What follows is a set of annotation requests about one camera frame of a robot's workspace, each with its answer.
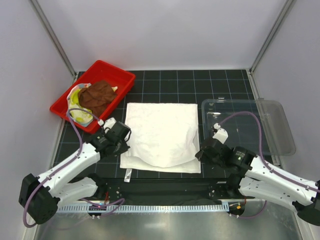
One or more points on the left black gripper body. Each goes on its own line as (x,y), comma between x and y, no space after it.
(116,144)

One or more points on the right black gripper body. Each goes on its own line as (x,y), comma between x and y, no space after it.
(213,161)

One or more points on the white terry towel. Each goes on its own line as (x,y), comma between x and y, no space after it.
(164,138)

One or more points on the brown towel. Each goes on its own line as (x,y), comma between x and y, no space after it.
(97,97)

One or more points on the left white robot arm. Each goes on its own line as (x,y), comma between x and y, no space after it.
(41,196)

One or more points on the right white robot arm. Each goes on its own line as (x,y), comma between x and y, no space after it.
(250,176)

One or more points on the yellow patterned towel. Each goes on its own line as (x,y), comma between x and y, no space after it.
(81,117)

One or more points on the clear plastic container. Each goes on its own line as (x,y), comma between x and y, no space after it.
(277,139)

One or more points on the black grid cutting mat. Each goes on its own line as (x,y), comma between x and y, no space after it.
(165,86)

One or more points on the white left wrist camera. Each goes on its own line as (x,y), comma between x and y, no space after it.
(106,125)

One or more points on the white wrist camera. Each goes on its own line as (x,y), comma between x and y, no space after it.
(220,133)
(106,125)

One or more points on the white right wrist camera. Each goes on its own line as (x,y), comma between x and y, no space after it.
(220,133)

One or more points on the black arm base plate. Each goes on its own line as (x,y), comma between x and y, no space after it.
(167,191)

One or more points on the perforated metal cable rail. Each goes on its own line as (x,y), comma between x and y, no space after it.
(88,208)

